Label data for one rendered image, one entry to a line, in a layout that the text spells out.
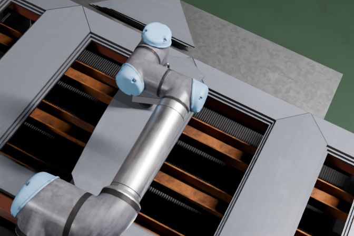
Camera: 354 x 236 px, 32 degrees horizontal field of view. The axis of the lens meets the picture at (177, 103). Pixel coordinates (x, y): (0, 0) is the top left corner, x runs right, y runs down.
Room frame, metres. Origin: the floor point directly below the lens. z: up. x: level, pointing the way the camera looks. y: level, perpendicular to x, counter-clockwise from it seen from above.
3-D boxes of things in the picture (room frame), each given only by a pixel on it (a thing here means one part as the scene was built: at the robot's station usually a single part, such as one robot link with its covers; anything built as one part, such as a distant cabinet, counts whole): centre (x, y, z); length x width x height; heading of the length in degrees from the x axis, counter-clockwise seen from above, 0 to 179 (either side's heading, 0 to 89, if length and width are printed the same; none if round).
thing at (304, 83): (1.60, 0.03, 0.74); 1.20 x 0.26 x 0.03; 74
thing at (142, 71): (0.94, 0.10, 1.26); 0.11 x 0.11 x 0.08; 75
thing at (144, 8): (1.64, 0.17, 0.77); 0.45 x 0.20 x 0.04; 74
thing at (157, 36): (1.04, 0.09, 1.26); 0.09 x 0.08 x 0.11; 165
